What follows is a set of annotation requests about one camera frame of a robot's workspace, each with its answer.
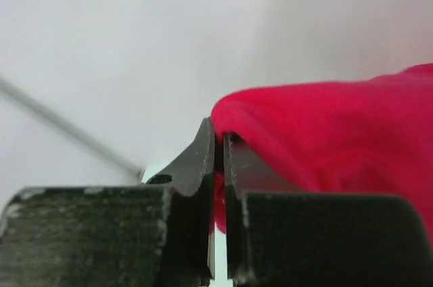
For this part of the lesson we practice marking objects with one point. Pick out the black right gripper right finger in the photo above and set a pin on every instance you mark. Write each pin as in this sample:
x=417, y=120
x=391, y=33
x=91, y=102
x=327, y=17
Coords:
x=280, y=235

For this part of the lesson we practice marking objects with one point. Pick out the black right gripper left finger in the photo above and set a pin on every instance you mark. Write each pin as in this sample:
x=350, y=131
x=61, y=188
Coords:
x=158, y=233

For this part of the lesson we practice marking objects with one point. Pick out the crimson red t-shirt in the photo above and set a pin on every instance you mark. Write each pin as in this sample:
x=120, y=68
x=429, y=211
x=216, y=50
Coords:
x=360, y=136

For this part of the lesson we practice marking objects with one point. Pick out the left aluminium corner post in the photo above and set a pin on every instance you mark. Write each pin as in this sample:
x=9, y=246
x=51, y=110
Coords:
x=70, y=130

